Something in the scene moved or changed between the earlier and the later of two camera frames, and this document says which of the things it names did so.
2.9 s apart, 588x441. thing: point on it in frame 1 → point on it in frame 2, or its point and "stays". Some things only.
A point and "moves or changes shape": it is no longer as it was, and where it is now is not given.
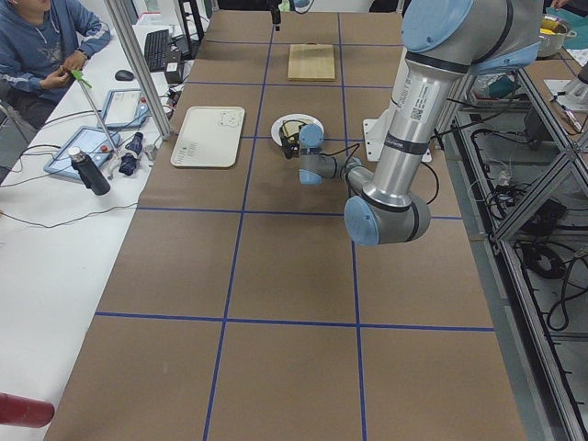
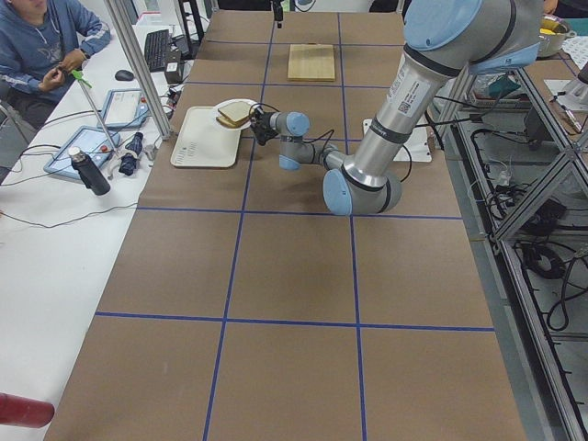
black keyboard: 156,44 stays
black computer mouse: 124,75 stays
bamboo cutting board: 310,62 stays
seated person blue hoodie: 41,43 stays
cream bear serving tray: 209,137 stays
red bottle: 25,412 stays
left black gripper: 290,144 → 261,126
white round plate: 299,117 moves or changes shape
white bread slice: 291,127 moves or changes shape
